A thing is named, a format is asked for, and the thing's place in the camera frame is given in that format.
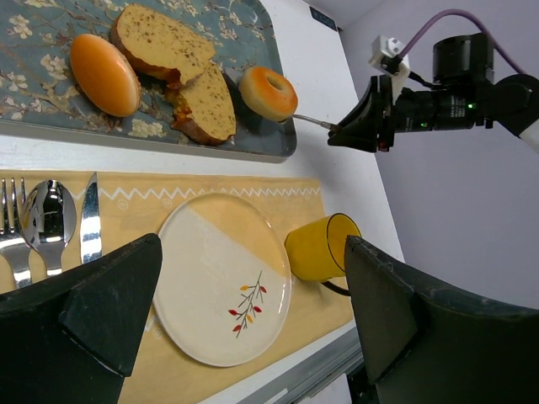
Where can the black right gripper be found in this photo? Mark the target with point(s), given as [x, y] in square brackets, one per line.
[411, 111]

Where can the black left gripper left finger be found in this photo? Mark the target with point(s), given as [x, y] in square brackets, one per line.
[74, 338]

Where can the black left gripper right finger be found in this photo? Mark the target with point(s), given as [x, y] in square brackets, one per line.
[426, 341]

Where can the orange bagel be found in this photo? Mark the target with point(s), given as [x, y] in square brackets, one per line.
[268, 93]

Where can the small toasted bread slice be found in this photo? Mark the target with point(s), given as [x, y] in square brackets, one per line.
[203, 110]

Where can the large toasted bread slice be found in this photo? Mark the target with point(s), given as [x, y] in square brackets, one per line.
[159, 46]

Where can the round orange bread roll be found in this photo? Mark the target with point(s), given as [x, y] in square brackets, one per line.
[105, 76]

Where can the blue label right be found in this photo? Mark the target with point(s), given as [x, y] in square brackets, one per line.
[324, 19]

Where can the yellow mug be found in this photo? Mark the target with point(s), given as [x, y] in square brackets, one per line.
[316, 250]

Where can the yellow placemat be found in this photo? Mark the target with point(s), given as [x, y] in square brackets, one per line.
[132, 204]

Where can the white and yellow plate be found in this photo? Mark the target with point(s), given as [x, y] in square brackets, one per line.
[224, 290]

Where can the blue floral serving tray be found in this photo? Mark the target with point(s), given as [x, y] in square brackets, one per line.
[40, 98]

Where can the aluminium table rail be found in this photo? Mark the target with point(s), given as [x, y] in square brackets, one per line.
[303, 373]

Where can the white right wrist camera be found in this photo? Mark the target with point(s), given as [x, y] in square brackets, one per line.
[385, 57]

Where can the silver knife pink handle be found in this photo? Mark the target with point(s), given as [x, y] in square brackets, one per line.
[90, 227]

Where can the silver fork pink handle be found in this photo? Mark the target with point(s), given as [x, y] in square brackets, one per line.
[14, 248]

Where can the silver spoon pink handle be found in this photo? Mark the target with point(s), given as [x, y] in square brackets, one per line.
[49, 222]

